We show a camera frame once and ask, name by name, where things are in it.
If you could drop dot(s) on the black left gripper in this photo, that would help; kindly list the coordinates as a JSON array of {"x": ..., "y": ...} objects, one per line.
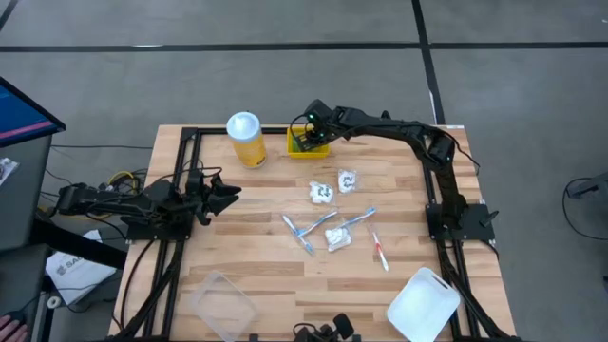
[{"x": 199, "y": 204}]

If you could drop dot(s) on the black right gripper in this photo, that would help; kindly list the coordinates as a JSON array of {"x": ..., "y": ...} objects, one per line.
[{"x": 323, "y": 128}]

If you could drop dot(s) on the cotton pads bag clear plastic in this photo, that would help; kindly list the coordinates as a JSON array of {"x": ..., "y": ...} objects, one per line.
[{"x": 337, "y": 236}]

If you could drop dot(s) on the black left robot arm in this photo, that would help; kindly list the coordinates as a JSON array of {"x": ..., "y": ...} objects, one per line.
[{"x": 95, "y": 202}]

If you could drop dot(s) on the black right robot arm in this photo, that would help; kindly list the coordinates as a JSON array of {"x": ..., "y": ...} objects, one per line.
[{"x": 394, "y": 128}]

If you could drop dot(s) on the yellow plastic bin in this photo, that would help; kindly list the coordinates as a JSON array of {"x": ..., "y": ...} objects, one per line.
[{"x": 313, "y": 153}]

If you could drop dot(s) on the cotton pads bag black print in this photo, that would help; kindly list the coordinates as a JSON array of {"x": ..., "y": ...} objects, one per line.
[
  {"x": 321, "y": 192},
  {"x": 347, "y": 181}
]

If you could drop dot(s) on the yellow bottle white cap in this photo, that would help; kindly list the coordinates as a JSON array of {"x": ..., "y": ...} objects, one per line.
[{"x": 247, "y": 142}]

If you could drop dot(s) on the blue white toothbrush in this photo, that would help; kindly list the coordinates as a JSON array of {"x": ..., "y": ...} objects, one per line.
[
  {"x": 359, "y": 217},
  {"x": 298, "y": 233},
  {"x": 319, "y": 222}
]

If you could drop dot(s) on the clear plastic container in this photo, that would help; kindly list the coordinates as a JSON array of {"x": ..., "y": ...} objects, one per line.
[{"x": 223, "y": 305}]

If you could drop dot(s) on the red white toothbrush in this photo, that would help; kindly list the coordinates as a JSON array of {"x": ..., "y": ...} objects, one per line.
[{"x": 380, "y": 249}]

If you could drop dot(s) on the black stand leg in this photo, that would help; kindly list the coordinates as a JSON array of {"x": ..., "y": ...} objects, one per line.
[{"x": 81, "y": 248}]

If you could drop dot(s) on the white plastic tray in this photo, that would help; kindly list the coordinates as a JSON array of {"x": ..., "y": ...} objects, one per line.
[{"x": 423, "y": 305}]

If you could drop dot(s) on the white tape roll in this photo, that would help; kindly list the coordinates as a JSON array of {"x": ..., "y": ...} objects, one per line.
[{"x": 53, "y": 302}]

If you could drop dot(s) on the small clear packet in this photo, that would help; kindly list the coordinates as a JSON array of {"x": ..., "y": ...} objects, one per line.
[{"x": 6, "y": 169}]

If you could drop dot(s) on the computer monitor blue screen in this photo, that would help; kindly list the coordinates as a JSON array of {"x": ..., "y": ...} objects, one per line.
[{"x": 19, "y": 114}]

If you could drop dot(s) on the person's hand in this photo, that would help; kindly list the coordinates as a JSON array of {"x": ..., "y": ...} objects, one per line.
[{"x": 10, "y": 330}]

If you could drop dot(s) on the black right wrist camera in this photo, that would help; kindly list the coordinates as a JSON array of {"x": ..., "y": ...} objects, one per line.
[{"x": 317, "y": 108}]

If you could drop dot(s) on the black aluminium rail frame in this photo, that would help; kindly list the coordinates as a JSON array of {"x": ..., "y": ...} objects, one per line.
[{"x": 187, "y": 142}]

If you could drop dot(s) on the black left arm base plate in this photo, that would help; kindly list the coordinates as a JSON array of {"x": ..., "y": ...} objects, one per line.
[{"x": 157, "y": 233}]

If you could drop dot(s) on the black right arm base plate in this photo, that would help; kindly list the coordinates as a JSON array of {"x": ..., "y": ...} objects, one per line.
[{"x": 475, "y": 230}]

